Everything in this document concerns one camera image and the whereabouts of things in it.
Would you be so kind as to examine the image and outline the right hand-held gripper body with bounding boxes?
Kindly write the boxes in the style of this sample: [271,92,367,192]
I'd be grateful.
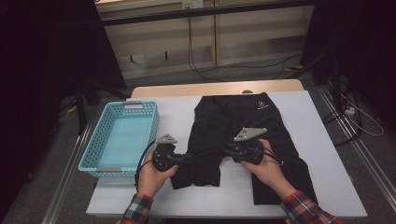
[225,126,268,166]

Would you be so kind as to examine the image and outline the short black stand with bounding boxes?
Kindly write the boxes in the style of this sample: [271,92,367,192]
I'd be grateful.
[74,81,132,136]

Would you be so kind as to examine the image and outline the right hand-held gripper black cable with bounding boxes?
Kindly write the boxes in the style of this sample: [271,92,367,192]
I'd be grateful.
[262,146,285,166]

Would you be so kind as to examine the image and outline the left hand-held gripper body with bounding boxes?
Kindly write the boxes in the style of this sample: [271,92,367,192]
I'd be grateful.
[152,133,188,172]

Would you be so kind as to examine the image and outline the wide black curtain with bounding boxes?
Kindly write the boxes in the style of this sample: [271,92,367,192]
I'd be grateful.
[0,0,127,218]

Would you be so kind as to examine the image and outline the white wall socket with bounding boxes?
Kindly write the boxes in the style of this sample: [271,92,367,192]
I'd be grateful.
[181,0,205,9]

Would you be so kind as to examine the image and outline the black metal crossbar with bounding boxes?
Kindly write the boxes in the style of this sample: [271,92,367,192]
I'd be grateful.
[101,0,316,27]

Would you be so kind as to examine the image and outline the left hand-held gripper black cable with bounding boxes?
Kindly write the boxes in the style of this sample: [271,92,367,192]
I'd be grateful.
[134,139,158,190]

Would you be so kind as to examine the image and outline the long black hanging cable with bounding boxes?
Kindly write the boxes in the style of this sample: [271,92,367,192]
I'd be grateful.
[186,15,304,83]

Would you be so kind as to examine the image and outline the black floor cable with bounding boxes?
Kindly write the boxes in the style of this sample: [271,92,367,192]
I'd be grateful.
[321,106,364,147]

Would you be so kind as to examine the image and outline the person's right hand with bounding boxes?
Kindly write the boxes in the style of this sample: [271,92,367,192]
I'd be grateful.
[242,138,297,200]

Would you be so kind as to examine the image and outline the black pants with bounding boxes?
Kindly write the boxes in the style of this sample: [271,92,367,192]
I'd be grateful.
[170,91,319,206]

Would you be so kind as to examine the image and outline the narrow black curtain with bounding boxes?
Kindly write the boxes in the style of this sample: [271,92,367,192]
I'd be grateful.
[300,0,396,125]

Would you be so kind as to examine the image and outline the hand-held gripper black cable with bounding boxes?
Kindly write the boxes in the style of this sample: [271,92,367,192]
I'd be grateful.
[134,139,158,190]
[262,146,285,166]

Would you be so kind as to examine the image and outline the beige wooden cabinet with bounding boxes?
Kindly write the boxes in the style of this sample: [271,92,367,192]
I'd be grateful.
[95,0,316,80]

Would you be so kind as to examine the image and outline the person's left hand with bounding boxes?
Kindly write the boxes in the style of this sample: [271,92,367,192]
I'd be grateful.
[136,149,179,199]

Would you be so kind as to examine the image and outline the light blue plastic basket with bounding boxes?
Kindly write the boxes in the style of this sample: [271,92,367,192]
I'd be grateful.
[78,100,161,179]

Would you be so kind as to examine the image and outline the tall black stand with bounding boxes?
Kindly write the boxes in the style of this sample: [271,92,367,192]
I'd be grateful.
[288,49,344,115]

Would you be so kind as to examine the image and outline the aluminium floor rail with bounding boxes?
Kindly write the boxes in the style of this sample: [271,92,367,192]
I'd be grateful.
[41,124,92,224]
[317,85,396,203]

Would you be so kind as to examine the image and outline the thin white cable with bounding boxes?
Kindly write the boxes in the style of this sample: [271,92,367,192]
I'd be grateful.
[340,92,385,137]

